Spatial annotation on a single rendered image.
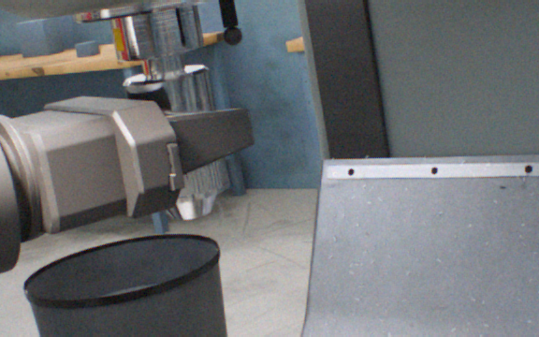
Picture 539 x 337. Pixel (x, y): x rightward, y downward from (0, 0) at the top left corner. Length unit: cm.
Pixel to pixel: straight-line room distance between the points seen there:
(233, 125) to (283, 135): 525
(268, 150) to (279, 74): 43
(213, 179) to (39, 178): 10
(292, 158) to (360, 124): 487
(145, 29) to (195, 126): 6
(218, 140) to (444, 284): 39
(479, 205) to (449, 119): 8
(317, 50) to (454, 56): 13
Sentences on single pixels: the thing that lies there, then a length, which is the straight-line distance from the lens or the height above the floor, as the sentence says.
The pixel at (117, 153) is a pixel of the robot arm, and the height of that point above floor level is 124.
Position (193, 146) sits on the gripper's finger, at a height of 123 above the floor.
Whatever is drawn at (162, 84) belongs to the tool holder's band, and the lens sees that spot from 58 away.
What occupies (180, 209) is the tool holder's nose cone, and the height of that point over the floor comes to 120.
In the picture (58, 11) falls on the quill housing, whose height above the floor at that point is 131.
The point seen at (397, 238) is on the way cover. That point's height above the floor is 106.
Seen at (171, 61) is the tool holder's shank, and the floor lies 128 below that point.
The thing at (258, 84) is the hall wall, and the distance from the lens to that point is 585.
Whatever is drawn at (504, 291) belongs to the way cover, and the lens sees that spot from 90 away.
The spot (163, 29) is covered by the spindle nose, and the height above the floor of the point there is 129.
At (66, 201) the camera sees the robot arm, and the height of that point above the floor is 123.
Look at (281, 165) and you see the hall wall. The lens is 589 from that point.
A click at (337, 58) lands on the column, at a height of 122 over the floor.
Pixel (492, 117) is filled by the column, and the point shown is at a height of 116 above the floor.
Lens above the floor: 133
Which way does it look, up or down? 12 degrees down
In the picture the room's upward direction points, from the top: 10 degrees counter-clockwise
